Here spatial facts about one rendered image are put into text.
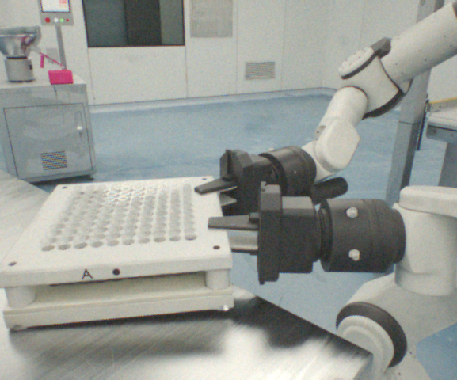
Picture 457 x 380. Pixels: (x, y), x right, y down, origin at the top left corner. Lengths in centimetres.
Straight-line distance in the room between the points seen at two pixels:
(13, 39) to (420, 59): 285
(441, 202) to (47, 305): 43
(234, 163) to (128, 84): 562
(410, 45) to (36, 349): 79
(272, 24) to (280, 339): 669
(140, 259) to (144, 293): 5
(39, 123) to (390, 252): 295
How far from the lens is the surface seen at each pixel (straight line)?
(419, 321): 88
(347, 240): 47
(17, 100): 322
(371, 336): 88
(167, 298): 46
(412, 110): 171
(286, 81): 725
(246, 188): 60
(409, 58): 90
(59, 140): 328
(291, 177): 64
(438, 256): 52
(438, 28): 89
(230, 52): 667
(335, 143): 72
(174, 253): 44
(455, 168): 189
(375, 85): 90
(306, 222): 47
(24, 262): 48
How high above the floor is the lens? 117
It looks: 23 degrees down
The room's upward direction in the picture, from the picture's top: straight up
